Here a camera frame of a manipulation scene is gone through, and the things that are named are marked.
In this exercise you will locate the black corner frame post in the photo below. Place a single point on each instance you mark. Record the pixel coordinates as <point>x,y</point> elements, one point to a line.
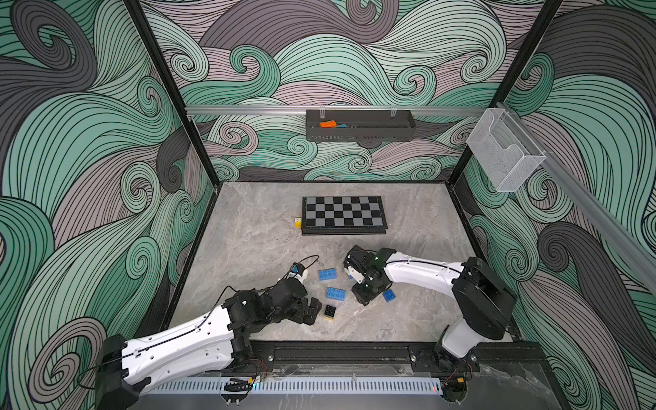
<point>147,36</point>
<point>526,50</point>

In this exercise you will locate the blue long lego brick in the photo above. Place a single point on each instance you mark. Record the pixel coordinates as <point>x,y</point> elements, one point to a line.
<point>336,294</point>

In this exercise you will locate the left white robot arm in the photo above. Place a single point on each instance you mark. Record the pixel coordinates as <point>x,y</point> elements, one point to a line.
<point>217,340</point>

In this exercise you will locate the white slotted cable duct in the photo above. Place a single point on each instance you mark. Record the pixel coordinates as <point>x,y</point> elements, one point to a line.
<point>353,385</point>

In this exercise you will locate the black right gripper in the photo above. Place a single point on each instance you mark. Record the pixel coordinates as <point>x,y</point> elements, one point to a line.
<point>364,294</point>

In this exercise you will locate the black corner frame post left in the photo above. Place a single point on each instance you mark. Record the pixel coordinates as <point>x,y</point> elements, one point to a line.
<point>147,36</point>

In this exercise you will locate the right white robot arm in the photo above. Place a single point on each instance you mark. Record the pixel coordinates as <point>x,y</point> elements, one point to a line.
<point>485,301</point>

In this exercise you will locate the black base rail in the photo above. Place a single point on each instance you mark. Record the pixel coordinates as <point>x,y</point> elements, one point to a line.
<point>274,355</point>

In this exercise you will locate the black corner frame post right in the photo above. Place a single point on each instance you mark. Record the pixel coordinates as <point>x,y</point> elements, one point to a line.
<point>526,50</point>

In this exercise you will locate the aluminium rail right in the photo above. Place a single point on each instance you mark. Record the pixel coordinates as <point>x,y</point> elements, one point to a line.
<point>631,252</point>

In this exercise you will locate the aluminium rail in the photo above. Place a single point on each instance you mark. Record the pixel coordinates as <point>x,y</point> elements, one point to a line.
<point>259,109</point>
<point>631,252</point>

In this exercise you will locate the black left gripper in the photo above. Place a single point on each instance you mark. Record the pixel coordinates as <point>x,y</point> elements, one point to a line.
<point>310,317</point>

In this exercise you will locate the black lego brick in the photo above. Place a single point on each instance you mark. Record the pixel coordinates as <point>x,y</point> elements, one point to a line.
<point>330,312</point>

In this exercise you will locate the aluminium rail back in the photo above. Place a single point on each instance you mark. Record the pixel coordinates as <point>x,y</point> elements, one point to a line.
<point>259,109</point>

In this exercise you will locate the blue square lego brick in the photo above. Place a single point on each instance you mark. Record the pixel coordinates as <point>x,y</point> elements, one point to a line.
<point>389,295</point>

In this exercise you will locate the clear plastic wall holder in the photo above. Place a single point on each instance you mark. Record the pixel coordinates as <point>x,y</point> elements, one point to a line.
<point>504,149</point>

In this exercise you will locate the black chessboard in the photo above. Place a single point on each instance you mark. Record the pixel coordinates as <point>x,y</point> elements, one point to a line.
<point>343,215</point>

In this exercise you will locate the black wall tray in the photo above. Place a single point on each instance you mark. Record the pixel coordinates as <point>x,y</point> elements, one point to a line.
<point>361,126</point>

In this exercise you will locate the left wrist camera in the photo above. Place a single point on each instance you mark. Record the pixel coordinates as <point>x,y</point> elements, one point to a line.
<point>297,271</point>

